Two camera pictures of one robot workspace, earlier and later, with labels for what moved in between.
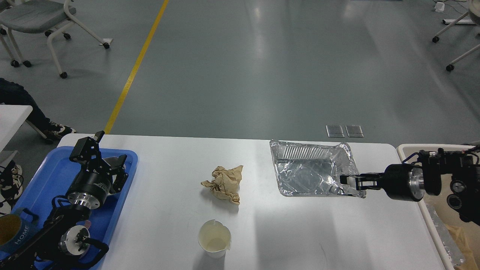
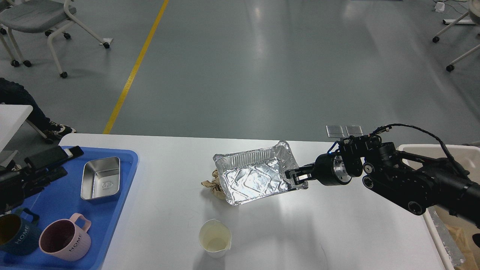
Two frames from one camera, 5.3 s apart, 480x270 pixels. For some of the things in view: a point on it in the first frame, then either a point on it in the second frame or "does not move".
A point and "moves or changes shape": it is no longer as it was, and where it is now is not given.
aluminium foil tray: (308, 169) moves or changes shape
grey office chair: (30, 17) does not move
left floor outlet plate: (334, 131) does not move
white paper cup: (214, 237) does not move
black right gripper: (401, 182) -> (330, 170)
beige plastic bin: (459, 240) does not move
